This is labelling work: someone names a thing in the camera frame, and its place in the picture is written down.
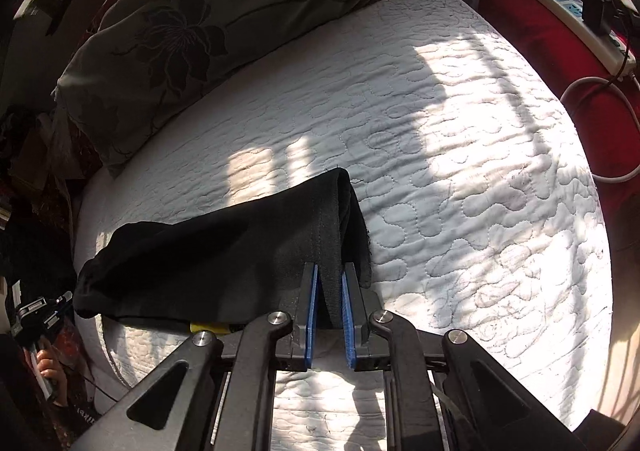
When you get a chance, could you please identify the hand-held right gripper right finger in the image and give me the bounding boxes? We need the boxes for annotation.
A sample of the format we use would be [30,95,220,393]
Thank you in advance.
[341,262,588,451]

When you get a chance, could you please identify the dark printed cloth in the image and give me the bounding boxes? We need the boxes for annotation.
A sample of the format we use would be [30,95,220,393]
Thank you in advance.
[50,321,128,434]

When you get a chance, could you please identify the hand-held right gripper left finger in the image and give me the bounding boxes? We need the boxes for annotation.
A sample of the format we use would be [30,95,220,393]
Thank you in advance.
[70,262,321,451]

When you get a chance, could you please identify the white quilted mattress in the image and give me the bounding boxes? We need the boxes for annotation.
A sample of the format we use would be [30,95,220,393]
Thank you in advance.
[74,0,615,451]

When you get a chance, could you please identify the person's left hand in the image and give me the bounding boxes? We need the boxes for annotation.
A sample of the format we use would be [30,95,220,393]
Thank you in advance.
[34,345,68,407]

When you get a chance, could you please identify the black charger plug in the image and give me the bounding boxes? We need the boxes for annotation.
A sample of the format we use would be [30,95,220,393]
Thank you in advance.
[581,0,613,27]

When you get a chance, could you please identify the black pants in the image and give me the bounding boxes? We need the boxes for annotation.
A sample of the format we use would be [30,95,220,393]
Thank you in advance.
[74,168,372,332]

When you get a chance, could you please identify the plain red cloth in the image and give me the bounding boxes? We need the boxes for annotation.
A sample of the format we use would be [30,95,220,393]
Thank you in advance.
[475,0,640,182]

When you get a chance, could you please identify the grey floral pillow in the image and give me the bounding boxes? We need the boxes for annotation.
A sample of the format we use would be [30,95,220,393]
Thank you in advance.
[52,0,396,177]

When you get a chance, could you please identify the white cable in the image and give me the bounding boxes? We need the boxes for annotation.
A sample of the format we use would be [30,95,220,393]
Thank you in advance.
[559,75,637,184]

